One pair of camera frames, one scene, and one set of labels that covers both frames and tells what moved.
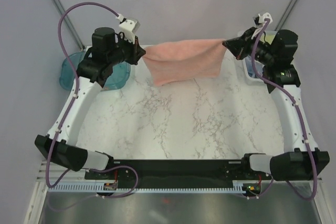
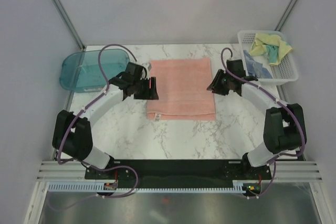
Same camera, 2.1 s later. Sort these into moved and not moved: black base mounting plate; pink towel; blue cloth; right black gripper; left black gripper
Moved: right black gripper; pink towel; left black gripper
Not moved: black base mounting plate; blue cloth
